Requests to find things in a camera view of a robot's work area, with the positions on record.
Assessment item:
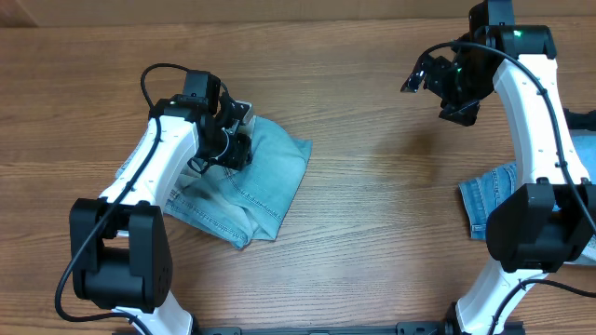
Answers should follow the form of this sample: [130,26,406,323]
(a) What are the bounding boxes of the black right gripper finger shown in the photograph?
[400,56,431,93]
[439,100,480,127]

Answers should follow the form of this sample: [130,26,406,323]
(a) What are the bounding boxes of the light blue denim shorts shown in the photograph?
[102,116,312,248]

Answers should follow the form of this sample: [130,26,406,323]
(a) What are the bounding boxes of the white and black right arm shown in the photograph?
[396,0,595,334]

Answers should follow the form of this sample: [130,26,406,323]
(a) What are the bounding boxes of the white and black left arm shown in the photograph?
[54,70,253,334]

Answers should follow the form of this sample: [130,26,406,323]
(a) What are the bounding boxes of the darker blue denim shorts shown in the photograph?
[458,130,595,240]

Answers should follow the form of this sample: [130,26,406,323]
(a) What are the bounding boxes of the black folded garment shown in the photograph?
[563,108,596,132]

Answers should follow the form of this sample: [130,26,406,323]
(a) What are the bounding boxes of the black right camera cable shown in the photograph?
[413,40,596,335]

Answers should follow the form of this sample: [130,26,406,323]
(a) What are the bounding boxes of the black camera cable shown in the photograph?
[413,40,596,335]
[54,62,229,335]

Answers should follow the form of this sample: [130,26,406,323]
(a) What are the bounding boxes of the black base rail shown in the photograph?
[197,321,461,335]

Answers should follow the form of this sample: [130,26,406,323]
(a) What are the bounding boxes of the black left camera cable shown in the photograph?
[54,62,229,335]

